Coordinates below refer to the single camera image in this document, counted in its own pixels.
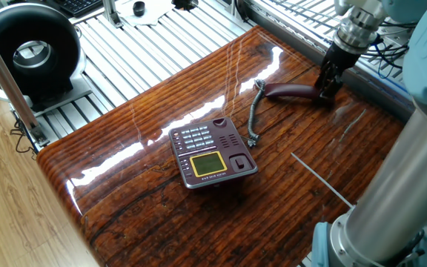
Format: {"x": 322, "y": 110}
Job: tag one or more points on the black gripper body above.
{"x": 339, "y": 57}

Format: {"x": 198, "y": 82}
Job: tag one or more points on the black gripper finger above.
{"x": 334, "y": 85}
{"x": 321, "y": 76}

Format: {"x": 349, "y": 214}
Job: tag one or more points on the maroon telephone handset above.
{"x": 291, "y": 90}

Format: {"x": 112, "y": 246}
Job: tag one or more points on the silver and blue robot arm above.
{"x": 402, "y": 185}

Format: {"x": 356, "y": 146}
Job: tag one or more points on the maroon telephone base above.
{"x": 208, "y": 163}

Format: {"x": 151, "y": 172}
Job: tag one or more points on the small black clamp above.
{"x": 184, "y": 3}

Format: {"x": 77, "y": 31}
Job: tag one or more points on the white paper sheet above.
{"x": 158, "y": 11}

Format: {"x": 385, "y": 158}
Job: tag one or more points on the small black cap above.
{"x": 138, "y": 8}

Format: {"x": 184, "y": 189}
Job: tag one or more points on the short aluminium upright profile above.
{"x": 111, "y": 15}

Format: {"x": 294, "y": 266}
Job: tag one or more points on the glossy wood-grain board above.
{"x": 124, "y": 207}

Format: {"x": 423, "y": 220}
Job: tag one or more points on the grey square plate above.
{"x": 76, "y": 94}

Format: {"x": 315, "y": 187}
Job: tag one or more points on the black computer keyboard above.
{"x": 76, "y": 5}

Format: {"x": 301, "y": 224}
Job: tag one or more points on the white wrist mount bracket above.
{"x": 341, "y": 5}

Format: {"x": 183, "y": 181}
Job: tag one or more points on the silver corner bracket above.
{"x": 39, "y": 135}

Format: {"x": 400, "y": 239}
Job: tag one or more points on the aluminium frame post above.
{"x": 6, "y": 81}

